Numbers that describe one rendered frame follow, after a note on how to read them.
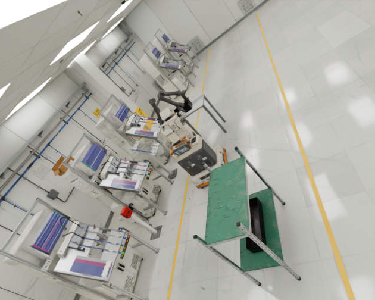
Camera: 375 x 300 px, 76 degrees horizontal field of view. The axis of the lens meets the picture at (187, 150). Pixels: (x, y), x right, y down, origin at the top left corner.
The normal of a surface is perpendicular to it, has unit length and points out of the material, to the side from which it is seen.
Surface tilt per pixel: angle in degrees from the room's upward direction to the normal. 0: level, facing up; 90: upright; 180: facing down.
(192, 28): 90
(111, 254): 47
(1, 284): 90
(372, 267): 0
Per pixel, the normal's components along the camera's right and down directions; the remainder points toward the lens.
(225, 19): -0.13, 0.67
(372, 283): -0.63, -0.62
